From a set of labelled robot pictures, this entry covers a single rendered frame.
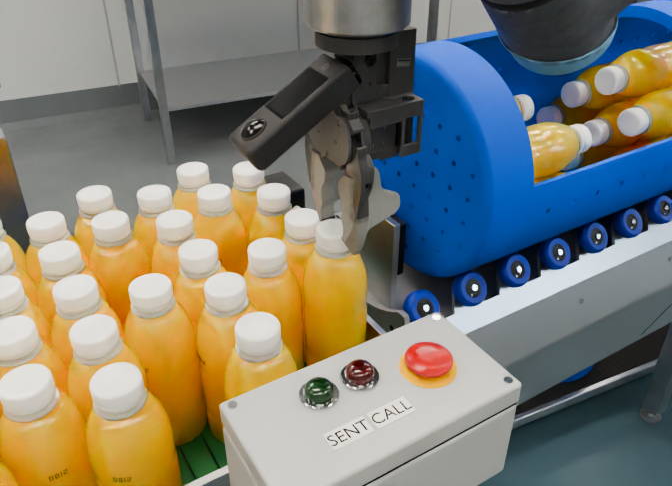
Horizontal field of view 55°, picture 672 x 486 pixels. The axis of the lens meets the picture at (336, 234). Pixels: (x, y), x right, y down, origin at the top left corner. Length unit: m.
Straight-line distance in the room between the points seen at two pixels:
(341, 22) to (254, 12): 3.68
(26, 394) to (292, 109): 0.30
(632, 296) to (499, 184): 0.42
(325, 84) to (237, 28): 3.65
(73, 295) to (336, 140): 0.28
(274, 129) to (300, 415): 0.23
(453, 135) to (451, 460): 0.36
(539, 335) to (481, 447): 0.43
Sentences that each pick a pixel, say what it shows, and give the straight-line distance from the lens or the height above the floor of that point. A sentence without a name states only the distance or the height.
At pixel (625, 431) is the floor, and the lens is 2.07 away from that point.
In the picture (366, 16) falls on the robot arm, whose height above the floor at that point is 1.32.
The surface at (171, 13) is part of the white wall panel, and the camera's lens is 4.08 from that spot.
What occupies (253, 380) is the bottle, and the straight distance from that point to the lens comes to 0.56.
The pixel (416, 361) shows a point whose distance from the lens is 0.49.
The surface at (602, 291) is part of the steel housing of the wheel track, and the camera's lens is 1.01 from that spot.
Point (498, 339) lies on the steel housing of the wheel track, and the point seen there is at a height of 0.88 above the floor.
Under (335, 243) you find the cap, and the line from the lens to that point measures 0.63.
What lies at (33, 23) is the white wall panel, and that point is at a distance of 4.00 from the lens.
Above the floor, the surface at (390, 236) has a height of 1.04.
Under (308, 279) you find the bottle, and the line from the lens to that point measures 0.65.
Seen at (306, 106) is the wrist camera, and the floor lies 1.25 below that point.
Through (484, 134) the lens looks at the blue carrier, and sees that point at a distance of 0.69.
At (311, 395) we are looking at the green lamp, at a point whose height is 1.11.
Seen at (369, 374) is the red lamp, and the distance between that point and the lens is 0.48.
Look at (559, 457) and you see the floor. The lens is 1.94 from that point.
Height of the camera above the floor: 1.45
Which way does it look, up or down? 32 degrees down
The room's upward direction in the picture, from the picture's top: straight up
